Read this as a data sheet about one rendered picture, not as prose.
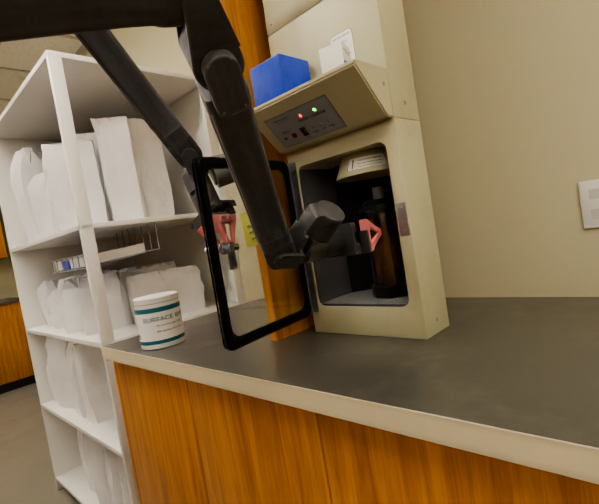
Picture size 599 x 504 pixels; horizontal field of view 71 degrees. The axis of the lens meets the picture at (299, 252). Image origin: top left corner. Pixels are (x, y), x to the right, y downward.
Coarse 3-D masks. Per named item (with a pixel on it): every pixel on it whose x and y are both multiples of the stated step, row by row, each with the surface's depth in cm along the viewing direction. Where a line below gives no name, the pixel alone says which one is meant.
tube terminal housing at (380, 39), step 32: (352, 0) 88; (384, 0) 87; (288, 32) 102; (320, 32) 95; (352, 32) 90; (384, 32) 86; (320, 64) 97; (384, 64) 86; (384, 128) 88; (416, 128) 92; (288, 160) 108; (320, 160) 101; (416, 160) 91; (416, 192) 90; (416, 224) 89; (416, 256) 88; (416, 288) 88; (320, 320) 109; (352, 320) 101; (384, 320) 95; (416, 320) 89; (448, 320) 96
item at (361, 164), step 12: (348, 156) 99; (360, 156) 97; (372, 156) 96; (384, 156) 96; (348, 168) 98; (360, 168) 96; (372, 168) 95; (384, 168) 95; (336, 180) 103; (348, 180) 110; (360, 180) 112
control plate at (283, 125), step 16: (320, 96) 86; (288, 112) 93; (304, 112) 92; (320, 112) 90; (336, 112) 88; (272, 128) 99; (288, 128) 97; (320, 128) 94; (336, 128) 92; (288, 144) 102
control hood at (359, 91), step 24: (336, 72) 80; (360, 72) 79; (384, 72) 85; (288, 96) 90; (312, 96) 87; (336, 96) 85; (360, 96) 83; (384, 96) 84; (264, 120) 98; (360, 120) 88; (312, 144) 101
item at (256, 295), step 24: (192, 168) 83; (216, 192) 86; (216, 216) 86; (240, 216) 91; (288, 216) 105; (240, 240) 90; (240, 264) 90; (264, 264) 96; (240, 288) 89; (264, 288) 95; (288, 288) 102; (240, 312) 88; (264, 312) 94; (288, 312) 101
